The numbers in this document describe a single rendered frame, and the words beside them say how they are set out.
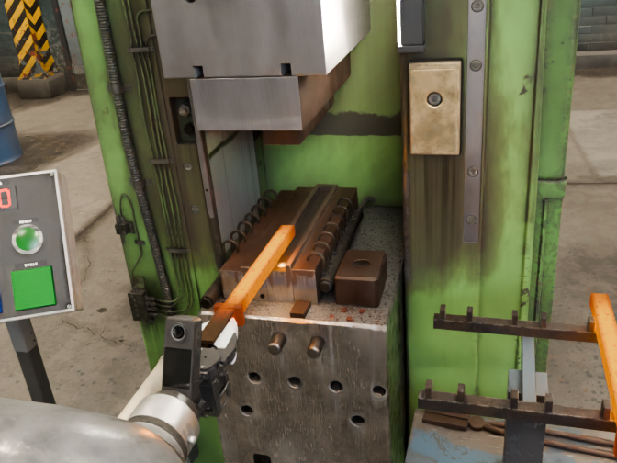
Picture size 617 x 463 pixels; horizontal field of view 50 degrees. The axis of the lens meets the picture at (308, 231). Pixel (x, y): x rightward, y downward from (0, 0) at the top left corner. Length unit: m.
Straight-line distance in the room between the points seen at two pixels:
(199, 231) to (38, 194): 0.35
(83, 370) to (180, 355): 2.02
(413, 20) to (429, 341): 0.68
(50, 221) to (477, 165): 0.83
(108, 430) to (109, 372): 2.49
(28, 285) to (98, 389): 1.46
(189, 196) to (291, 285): 0.32
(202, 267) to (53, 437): 1.21
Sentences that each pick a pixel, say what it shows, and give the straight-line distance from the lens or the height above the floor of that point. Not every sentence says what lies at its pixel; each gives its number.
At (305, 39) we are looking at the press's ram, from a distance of 1.12.
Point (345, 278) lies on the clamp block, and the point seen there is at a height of 0.98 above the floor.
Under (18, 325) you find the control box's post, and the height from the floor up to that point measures 0.87.
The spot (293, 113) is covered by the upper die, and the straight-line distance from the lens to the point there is 1.15.
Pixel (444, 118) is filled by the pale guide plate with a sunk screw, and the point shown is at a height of 1.26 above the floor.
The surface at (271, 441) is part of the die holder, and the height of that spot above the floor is 0.60.
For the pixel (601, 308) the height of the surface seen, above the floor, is 0.98.
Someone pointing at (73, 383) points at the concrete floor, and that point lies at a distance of 2.86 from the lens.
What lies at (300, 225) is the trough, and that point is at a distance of 1.47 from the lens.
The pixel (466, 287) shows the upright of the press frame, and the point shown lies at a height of 0.89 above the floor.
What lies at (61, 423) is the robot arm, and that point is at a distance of 0.36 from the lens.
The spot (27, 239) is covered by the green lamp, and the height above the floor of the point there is 1.09.
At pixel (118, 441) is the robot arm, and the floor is 1.37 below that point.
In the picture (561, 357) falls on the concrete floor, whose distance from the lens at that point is 2.75.
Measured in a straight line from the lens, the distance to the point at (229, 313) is 1.04.
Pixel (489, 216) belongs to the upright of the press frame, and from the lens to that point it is 1.33.
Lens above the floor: 1.61
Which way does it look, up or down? 26 degrees down
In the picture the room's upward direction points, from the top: 5 degrees counter-clockwise
